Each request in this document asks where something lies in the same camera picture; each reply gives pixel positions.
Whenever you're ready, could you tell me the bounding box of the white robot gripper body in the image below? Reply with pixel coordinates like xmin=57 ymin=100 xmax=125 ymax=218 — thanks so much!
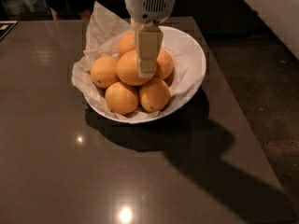
xmin=124 ymin=0 xmax=176 ymax=24

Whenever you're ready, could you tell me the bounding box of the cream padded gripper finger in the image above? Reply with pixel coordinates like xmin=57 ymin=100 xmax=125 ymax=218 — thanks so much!
xmin=131 ymin=20 xmax=164 ymax=78

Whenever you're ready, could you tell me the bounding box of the orange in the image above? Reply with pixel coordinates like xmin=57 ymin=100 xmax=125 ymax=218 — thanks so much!
xmin=155 ymin=49 xmax=174 ymax=79
xmin=105 ymin=81 xmax=139 ymax=115
xmin=90 ymin=57 xmax=119 ymax=89
xmin=118 ymin=32 xmax=135 ymax=57
xmin=116 ymin=50 xmax=152 ymax=86
xmin=139 ymin=77 xmax=171 ymax=113

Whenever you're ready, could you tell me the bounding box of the right back orange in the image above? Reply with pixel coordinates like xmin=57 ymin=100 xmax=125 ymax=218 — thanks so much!
xmin=155 ymin=49 xmax=174 ymax=79

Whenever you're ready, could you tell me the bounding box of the top centre orange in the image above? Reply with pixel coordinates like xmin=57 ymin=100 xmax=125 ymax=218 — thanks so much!
xmin=116 ymin=50 xmax=152 ymax=86

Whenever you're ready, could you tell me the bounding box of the white ceramic bowl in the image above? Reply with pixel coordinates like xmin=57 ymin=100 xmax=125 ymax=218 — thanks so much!
xmin=72 ymin=26 xmax=206 ymax=124

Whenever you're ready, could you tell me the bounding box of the front right orange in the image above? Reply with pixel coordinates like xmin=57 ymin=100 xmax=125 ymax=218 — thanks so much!
xmin=139 ymin=77 xmax=171 ymax=113

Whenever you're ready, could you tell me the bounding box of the front left orange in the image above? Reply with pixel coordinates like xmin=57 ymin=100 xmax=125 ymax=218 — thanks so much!
xmin=105 ymin=81 xmax=139 ymax=115

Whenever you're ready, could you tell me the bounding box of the white crumpled paper liner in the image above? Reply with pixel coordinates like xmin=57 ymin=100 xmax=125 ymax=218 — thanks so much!
xmin=71 ymin=1 xmax=192 ymax=121

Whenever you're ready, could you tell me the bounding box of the black framed object table corner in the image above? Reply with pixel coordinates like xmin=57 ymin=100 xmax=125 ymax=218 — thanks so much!
xmin=0 ymin=21 xmax=18 ymax=41

